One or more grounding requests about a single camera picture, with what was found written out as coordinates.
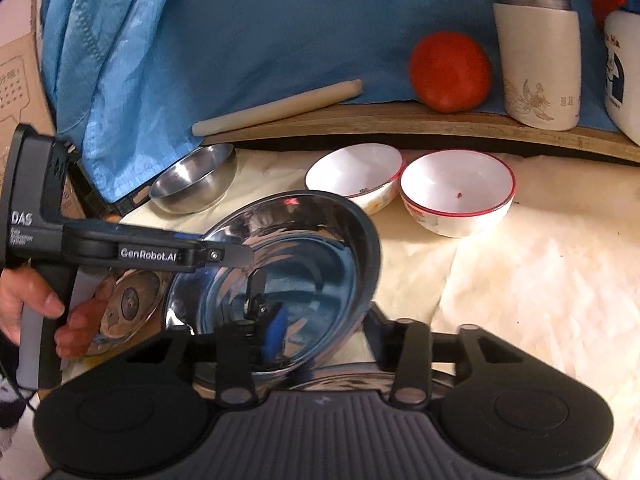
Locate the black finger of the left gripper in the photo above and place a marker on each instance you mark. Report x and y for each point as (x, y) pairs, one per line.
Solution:
(216, 253)

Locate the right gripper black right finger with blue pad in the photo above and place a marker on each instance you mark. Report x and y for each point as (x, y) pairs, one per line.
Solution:
(404, 347)

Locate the orange fruit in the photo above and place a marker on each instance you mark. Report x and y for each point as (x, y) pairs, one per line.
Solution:
(450, 72)

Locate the white jug blue lid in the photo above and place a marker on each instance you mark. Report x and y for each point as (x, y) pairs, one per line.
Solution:
(619, 22)

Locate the white thermos steel lid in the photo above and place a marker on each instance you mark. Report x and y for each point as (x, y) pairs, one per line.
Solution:
(541, 62)

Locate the person's left hand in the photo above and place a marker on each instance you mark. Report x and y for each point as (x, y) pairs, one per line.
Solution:
(25, 287)

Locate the blue jacket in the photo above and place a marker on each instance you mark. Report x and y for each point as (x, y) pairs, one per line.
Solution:
(128, 78)

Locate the large steel plate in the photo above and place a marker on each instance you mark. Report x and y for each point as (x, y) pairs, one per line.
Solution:
(321, 255)

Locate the upper cardboard box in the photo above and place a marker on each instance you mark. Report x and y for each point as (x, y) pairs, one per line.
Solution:
(22, 96)

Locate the wooden board shelf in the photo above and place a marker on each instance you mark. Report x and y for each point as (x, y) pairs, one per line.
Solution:
(413, 126)

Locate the small patterned steel plate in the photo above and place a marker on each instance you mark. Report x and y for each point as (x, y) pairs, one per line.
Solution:
(137, 295)

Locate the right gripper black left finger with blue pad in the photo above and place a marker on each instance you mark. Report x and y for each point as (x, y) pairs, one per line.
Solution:
(256, 340)

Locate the white bowl red rim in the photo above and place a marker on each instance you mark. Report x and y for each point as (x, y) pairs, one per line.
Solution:
(367, 174)
(457, 193)

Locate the white bowl red rim right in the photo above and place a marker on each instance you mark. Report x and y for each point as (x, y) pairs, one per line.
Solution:
(457, 193)

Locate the cream table cloth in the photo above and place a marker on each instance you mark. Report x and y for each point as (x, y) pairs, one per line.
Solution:
(558, 277)

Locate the wooden rolling pin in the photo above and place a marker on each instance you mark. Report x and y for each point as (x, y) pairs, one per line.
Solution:
(284, 108)

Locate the white bowl red rim left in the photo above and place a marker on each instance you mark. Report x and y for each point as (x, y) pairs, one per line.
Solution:
(367, 174)

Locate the small steel bowl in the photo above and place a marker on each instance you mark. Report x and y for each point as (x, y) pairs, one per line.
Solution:
(197, 181)

